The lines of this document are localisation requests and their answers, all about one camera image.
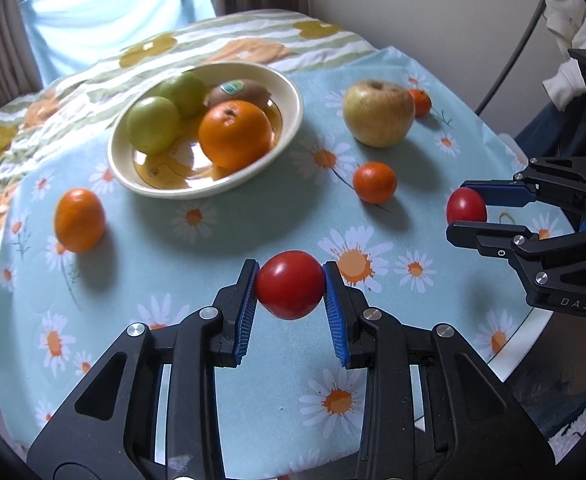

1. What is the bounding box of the red cherry tomato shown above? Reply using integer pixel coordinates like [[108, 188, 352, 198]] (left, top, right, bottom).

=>
[[255, 250, 325, 321], [446, 188, 487, 224]]

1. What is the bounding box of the small orange kumquat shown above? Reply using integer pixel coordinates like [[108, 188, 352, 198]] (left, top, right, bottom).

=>
[[409, 88, 432, 118]]

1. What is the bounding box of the small orange tangerine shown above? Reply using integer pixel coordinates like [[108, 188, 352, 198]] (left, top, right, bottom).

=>
[[351, 162, 397, 205]]

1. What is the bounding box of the yellow-brown apple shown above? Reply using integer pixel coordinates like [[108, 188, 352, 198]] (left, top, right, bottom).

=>
[[342, 79, 415, 148]]

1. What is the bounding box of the orange mandarin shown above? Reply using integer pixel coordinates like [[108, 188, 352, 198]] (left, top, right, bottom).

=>
[[54, 188, 106, 254]]

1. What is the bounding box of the large orange with stem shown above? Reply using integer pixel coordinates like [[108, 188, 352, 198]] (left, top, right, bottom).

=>
[[197, 100, 272, 171]]

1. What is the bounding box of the small green apple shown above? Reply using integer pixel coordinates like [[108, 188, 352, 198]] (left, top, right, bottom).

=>
[[126, 96, 180, 155]]

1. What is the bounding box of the brown kiwi with sticker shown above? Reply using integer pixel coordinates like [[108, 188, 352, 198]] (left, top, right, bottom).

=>
[[206, 79, 271, 110]]

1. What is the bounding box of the large green apple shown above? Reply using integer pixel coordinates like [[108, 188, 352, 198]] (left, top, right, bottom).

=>
[[157, 72, 207, 119]]

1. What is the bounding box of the daisy print blue tablecloth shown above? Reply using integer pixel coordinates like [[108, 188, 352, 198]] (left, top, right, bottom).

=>
[[0, 44, 579, 480]]

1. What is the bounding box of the cream oval bear dish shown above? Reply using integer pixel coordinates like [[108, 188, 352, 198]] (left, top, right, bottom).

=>
[[107, 62, 304, 200]]

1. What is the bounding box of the floral striped duvet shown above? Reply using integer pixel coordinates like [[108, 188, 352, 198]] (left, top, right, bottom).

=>
[[0, 10, 375, 229]]

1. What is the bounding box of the brown curtain left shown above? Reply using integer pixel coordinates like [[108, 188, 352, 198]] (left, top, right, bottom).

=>
[[0, 0, 42, 107]]

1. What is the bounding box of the light blue window cloth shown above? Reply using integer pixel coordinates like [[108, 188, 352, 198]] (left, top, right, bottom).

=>
[[20, 0, 216, 84]]

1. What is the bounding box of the black cable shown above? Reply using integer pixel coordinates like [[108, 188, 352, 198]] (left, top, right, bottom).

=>
[[475, 0, 547, 117]]

